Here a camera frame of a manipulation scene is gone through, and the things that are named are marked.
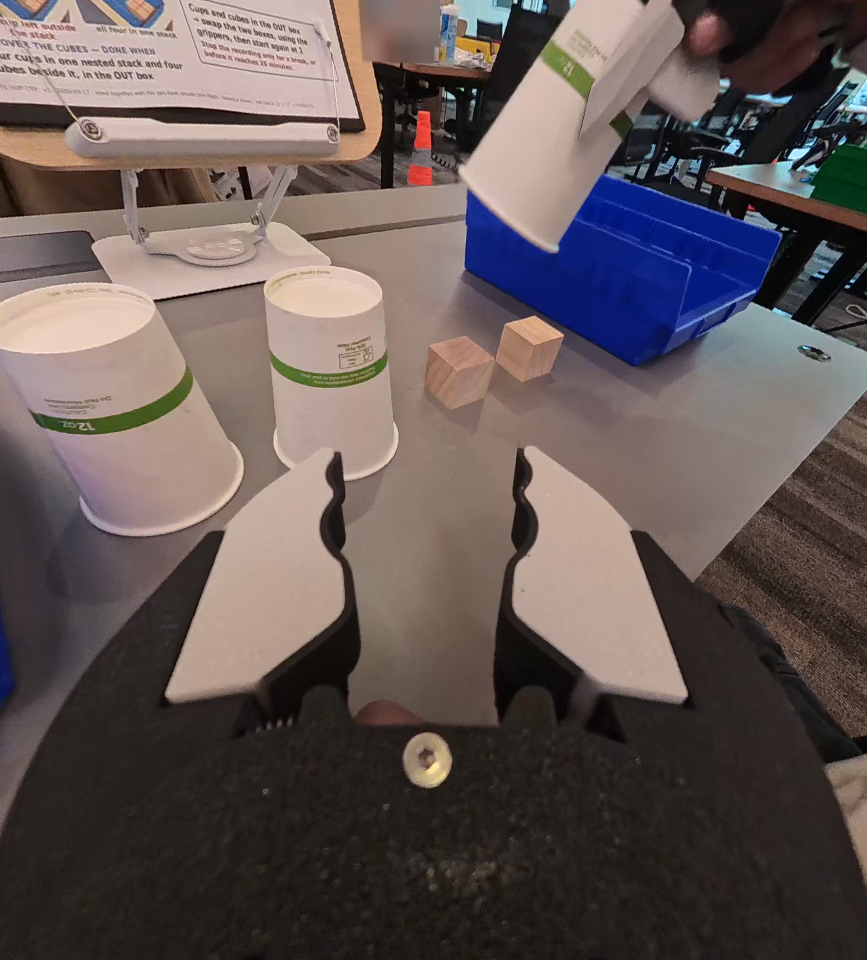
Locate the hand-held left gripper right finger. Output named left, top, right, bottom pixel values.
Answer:
left=493, top=446, right=690, bottom=706

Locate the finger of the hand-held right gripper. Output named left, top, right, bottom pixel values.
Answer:
left=578, top=0, right=688, bottom=140
left=645, top=48, right=726, bottom=123

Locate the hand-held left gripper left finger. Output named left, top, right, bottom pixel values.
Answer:
left=163, top=447, right=363, bottom=706

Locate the white paper cup green band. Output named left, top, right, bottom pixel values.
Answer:
left=263, top=265, right=400, bottom=482
left=0, top=282, right=246, bottom=538
left=458, top=0, right=688, bottom=254

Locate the wooden top table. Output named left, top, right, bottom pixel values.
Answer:
left=705, top=159, right=867, bottom=327

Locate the person's dark trouser leg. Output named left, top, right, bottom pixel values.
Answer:
left=726, top=603, right=866, bottom=762

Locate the orange traffic cone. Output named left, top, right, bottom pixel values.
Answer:
left=406, top=110, right=436, bottom=187

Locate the wooden cube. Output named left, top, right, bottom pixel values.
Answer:
left=494, top=315, right=566, bottom=384
left=423, top=335, right=497, bottom=411

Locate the white document stand wooden board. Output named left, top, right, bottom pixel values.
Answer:
left=0, top=0, right=384, bottom=303

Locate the printed instruction sheet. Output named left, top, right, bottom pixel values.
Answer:
left=0, top=0, right=367, bottom=132

